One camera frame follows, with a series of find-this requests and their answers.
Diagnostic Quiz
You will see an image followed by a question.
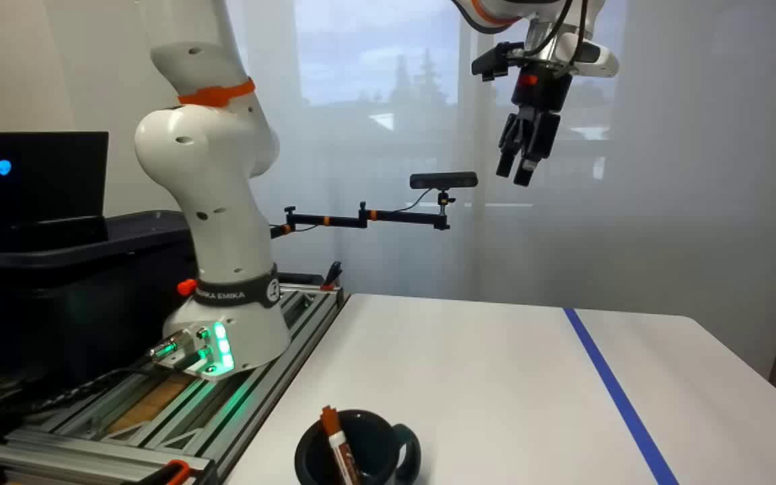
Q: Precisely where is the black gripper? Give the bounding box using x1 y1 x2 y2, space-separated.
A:
495 63 571 185

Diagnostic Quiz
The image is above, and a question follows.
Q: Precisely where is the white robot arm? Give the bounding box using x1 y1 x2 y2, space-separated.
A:
133 0 290 381

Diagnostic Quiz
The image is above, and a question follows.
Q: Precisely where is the dark green mug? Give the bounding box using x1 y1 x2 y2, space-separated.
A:
293 410 422 485

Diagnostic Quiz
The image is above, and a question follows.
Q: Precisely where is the blue tape strip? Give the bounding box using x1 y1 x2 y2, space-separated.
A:
564 308 678 485

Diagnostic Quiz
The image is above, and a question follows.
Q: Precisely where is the wooden board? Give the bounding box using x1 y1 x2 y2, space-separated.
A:
111 374 189 433

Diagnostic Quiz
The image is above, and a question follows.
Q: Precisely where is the orange black clamp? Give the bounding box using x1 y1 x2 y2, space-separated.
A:
164 459 193 485

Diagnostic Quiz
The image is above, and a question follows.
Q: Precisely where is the black monitor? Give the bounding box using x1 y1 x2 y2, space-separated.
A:
0 133 109 250

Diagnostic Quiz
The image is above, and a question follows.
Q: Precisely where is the black storage box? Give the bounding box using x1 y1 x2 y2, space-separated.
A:
0 211 193 386

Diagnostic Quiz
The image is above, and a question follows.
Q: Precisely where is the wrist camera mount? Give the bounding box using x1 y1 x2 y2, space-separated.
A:
472 41 621 82

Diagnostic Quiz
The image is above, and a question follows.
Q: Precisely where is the black camera on boom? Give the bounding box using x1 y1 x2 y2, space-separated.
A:
410 173 478 192

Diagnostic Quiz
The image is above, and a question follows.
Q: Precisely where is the aluminium rail base frame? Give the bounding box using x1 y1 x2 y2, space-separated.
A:
0 287 346 485

